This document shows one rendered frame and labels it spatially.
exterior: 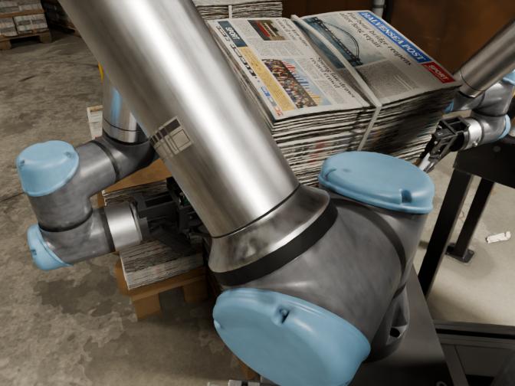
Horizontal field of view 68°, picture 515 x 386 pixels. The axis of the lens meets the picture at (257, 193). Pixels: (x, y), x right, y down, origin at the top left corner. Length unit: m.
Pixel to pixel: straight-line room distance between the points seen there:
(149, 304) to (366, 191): 1.29
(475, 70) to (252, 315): 0.72
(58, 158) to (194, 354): 1.06
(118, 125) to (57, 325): 1.23
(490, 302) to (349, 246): 1.59
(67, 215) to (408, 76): 0.58
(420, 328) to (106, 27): 0.49
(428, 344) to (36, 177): 0.54
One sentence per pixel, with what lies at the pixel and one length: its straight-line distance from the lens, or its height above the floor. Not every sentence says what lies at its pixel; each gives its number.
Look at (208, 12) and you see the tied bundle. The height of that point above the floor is 1.04.
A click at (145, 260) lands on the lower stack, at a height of 0.29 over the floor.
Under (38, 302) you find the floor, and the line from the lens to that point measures 1.84.
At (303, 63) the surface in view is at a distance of 0.67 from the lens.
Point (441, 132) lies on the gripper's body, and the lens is 0.93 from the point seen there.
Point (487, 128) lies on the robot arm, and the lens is 1.06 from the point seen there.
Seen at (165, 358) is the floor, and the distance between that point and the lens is 1.50.
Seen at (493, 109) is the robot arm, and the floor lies 0.91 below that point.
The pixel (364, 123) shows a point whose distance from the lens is 0.65.
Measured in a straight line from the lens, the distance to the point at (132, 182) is 1.25.
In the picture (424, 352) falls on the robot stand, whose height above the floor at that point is 0.82.
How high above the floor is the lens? 1.24
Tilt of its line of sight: 34 degrees down
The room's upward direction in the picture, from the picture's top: straight up
